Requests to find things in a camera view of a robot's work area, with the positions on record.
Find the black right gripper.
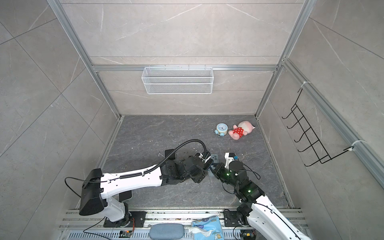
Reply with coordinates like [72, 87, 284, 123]
[208, 162, 241, 191]

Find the light blue phone case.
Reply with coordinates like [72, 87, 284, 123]
[211, 154, 219, 162]

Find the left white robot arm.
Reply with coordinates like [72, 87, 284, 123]
[79, 155, 214, 223]

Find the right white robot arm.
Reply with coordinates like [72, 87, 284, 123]
[210, 161, 310, 240]

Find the cased phone on left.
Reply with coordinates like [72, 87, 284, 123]
[165, 149, 176, 160]

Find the blue cream alarm clock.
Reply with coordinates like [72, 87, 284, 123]
[215, 123, 229, 137]

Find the pink plush pig toy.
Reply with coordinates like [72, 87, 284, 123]
[228, 121, 256, 140]

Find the blue tissue pack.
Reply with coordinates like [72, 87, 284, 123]
[189, 216, 224, 240]

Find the grey blue cushion pad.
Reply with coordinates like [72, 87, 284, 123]
[149, 224, 185, 240]

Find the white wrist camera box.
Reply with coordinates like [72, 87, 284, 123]
[225, 153, 239, 169]

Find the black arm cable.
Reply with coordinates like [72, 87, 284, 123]
[119, 138, 209, 180]

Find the white wire mesh basket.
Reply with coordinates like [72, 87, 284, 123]
[142, 67, 214, 95]

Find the black wire hook rack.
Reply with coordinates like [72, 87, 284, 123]
[282, 88, 355, 168]

